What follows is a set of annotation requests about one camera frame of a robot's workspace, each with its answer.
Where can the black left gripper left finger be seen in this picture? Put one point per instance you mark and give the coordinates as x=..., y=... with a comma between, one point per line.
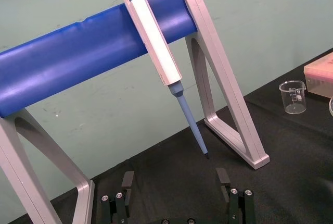
x=120, y=203

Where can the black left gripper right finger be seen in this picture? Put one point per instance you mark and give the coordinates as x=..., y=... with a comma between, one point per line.
x=238, y=203

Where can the black table cloth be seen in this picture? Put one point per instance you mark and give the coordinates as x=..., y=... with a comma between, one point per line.
x=273, y=169

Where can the small clear glass beaker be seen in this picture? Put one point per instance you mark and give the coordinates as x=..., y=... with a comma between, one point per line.
x=293, y=96

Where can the clear glass vessel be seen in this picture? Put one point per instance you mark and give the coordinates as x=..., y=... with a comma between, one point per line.
x=331, y=105

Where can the blue and grey pipette stand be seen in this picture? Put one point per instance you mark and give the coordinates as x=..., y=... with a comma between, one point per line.
x=78, y=60

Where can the pink pipette tip box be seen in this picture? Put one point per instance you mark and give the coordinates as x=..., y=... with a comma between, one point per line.
x=320, y=78

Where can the white and blue pipette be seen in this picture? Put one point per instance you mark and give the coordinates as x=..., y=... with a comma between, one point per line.
x=153, y=47

